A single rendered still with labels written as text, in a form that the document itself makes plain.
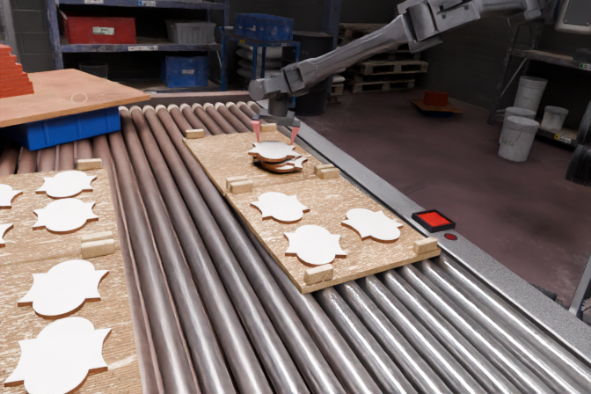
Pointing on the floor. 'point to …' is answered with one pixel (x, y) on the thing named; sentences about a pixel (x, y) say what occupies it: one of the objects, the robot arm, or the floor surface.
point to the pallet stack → (378, 63)
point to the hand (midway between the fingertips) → (274, 142)
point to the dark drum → (304, 107)
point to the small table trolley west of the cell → (254, 54)
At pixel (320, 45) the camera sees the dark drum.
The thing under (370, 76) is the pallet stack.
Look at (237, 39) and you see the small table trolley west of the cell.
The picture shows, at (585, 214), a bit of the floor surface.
